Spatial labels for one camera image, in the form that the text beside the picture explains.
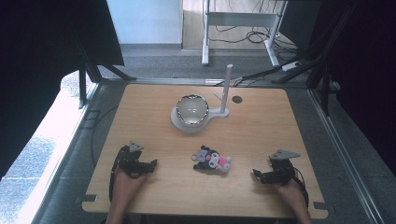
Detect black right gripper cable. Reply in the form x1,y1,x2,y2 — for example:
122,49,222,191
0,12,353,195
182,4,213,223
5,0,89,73
291,167,310,209

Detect person's left hand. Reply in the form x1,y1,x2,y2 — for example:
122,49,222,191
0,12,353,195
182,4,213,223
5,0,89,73
113,169,148,202

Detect dark curtain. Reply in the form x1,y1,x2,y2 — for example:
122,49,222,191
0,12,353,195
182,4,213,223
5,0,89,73
311,0,396,176
0,0,125,180

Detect black cable beside table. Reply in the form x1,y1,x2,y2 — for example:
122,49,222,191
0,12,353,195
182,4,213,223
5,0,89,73
90,105,120,168

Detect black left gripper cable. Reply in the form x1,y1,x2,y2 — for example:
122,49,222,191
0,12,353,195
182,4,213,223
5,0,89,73
108,148,124,203

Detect black and pink plush toy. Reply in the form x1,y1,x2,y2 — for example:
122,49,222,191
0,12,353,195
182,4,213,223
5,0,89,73
190,145,233,174

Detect white metal desk frame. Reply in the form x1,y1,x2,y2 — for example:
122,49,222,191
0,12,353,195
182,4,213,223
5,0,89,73
201,0,288,68

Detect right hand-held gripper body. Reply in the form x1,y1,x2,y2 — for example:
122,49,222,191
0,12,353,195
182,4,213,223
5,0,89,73
267,148,302,186

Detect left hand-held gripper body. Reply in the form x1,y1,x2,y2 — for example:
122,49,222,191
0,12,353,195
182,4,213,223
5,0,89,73
117,141,148,179

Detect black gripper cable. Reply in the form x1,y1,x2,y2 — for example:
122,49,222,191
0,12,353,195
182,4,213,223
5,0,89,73
108,148,124,203
291,167,310,209

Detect white stand with round base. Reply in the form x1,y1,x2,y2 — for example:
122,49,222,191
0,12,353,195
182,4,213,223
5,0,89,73
169,63,234,134

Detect shiny silver bowl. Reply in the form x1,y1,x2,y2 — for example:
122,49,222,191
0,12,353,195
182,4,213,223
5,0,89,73
175,93,210,126

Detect black metal stand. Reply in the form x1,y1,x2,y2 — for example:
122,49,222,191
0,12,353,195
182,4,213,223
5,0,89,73
271,0,359,117
72,31,137,110

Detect black cables on floor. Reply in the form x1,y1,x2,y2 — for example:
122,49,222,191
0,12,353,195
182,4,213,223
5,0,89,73
207,0,302,54

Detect person's right hand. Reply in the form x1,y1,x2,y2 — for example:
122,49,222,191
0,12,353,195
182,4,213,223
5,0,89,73
275,178,305,208

